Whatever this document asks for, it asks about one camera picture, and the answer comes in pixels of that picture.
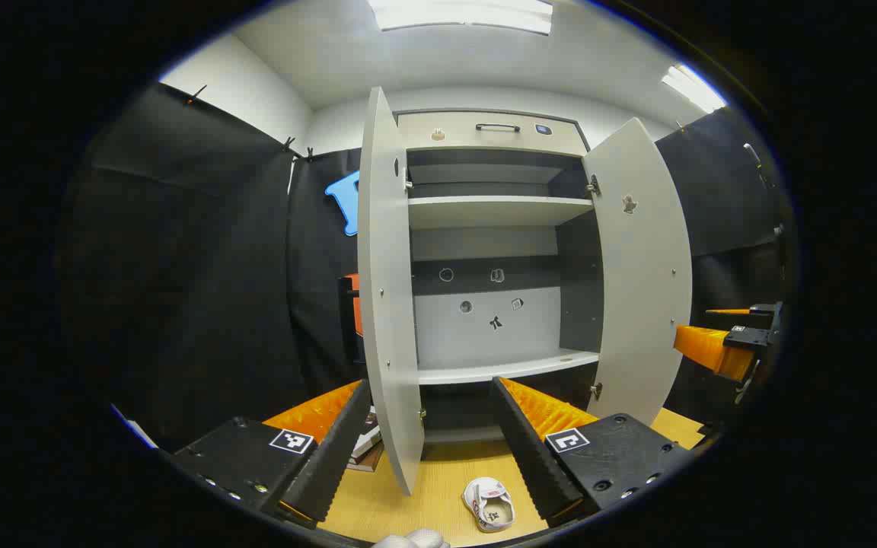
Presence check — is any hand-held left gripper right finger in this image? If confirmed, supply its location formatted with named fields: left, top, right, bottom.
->
left=490, top=375, right=694, bottom=527

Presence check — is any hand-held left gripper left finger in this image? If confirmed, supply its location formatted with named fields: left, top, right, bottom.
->
left=172, top=379, right=373, bottom=530

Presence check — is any white shoe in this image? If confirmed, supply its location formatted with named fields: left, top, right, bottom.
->
left=463, top=477, right=517, bottom=533

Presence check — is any grey shoe cabinet door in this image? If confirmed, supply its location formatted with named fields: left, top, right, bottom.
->
left=338, top=86, right=426, bottom=495
left=582, top=116, right=694, bottom=427

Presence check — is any grey shoe cabinet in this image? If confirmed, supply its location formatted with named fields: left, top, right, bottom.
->
left=397, top=109, right=607, bottom=446

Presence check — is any beige cabinet drawer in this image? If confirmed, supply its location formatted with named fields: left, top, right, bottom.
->
left=397, top=111, right=590, bottom=157

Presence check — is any stack of books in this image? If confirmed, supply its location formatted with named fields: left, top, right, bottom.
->
left=347, top=407, right=386, bottom=473

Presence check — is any white printed board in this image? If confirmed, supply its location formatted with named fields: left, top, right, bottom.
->
left=110, top=402, right=159, bottom=450

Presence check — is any ceiling light panel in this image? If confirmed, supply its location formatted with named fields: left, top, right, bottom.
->
left=662, top=65, right=727, bottom=115
left=366, top=0, right=553, bottom=35

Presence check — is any black backdrop cloth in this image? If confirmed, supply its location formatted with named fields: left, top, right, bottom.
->
left=62, top=80, right=793, bottom=454

